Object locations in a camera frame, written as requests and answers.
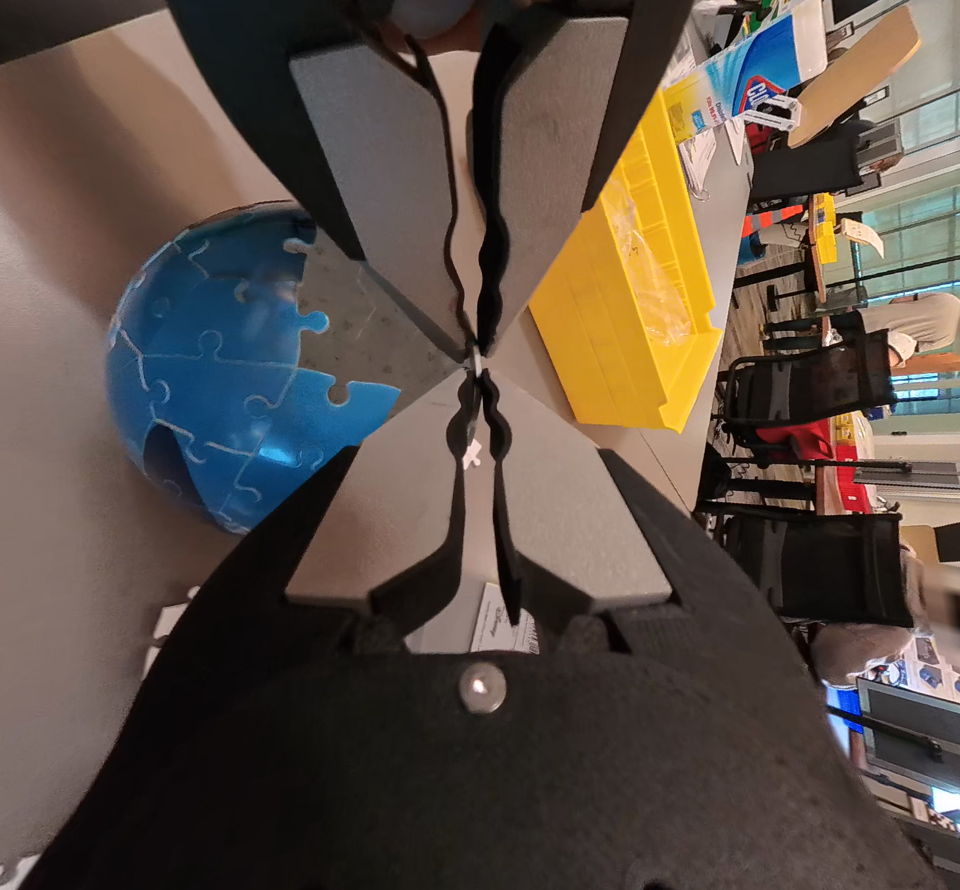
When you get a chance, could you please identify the grey framed monitor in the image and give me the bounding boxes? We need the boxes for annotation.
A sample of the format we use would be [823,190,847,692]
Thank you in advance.
[855,676,960,795]

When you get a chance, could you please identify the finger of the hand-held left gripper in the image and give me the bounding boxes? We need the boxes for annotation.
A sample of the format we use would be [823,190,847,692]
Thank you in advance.
[465,2,631,360]
[288,34,479,366]

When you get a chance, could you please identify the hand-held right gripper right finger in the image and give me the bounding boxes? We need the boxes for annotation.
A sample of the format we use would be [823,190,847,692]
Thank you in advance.
[480,367,674,627]

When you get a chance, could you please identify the cartoon printed puzzle box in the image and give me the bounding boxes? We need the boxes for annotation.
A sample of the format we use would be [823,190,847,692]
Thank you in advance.
[468,583,541,656]

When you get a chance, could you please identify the blue puzzle ball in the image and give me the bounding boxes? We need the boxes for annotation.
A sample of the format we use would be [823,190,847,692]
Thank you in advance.
[105,204,403,536]

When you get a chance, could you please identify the orange striped object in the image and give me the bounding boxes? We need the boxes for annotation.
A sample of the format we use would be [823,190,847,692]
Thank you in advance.
[742,204,813,240]

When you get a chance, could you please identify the tan wooden board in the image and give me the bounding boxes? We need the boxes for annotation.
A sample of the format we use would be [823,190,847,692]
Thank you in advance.
[787,5,922,149]

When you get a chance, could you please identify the clear plastic bag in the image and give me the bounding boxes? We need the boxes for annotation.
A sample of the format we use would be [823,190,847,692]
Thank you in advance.
[598,176,696,345]

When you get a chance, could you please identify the yellow plastic bin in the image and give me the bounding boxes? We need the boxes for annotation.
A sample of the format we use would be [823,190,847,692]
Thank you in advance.
[528,86,726,434]

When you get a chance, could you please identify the red plastic bins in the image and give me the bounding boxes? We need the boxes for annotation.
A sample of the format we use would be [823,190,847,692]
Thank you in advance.
[765,416,858,516]

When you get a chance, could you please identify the stack of yellow bins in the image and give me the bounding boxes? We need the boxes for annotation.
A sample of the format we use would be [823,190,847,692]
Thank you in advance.
[813,193,838,263]

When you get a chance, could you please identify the black mesh office chair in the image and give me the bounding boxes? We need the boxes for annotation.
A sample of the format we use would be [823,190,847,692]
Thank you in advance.
[716,339,898,458]

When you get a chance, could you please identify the blue white wipes pack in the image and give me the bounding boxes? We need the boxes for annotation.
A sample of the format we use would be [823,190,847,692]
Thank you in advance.
[663,0,830,150]

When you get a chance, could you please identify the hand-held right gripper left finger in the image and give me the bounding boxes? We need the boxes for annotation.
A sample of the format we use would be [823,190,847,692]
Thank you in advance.
[285,367,487,638]

